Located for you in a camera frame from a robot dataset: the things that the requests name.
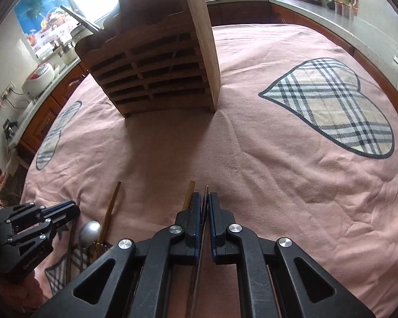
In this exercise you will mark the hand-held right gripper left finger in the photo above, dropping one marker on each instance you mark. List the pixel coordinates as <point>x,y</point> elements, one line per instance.
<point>195,215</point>

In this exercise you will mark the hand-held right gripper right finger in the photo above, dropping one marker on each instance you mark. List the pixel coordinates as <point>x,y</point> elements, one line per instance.
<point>215,218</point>

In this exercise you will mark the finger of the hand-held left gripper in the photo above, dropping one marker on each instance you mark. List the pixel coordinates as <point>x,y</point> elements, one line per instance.
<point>61,206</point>
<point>68,213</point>

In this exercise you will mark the plain wooden chopstick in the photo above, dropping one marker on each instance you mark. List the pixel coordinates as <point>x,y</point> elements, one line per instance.
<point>189,195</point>
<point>204,212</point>

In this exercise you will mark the silver metal spoon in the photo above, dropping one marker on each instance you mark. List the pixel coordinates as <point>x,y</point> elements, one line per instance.
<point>89,233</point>

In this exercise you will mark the wooden utensil holder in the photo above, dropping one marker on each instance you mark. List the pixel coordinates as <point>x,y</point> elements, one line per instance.
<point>152,73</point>

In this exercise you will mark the silver metal chopstick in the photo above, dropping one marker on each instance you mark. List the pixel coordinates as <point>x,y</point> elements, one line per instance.
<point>81,20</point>

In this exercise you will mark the pink printed tablecloth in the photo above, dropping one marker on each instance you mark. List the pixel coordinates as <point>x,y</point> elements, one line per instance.
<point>252,172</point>

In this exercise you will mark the white storage shelf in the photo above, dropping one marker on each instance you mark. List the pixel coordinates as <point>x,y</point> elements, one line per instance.
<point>0,185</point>

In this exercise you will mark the black clamp device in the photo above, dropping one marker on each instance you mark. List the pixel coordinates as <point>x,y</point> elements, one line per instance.
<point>10,127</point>

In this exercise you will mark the pink white rice cooker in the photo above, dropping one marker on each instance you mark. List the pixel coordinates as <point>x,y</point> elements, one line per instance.
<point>38,79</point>

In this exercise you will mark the seasoning jars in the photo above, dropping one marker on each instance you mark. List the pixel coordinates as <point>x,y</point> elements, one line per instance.
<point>345,10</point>

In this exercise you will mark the wall power socket row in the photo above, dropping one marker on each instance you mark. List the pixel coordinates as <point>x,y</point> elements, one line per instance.
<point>5,96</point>

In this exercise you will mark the tropical fruit wall poster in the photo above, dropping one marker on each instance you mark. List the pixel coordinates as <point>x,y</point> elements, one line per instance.
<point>36,10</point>

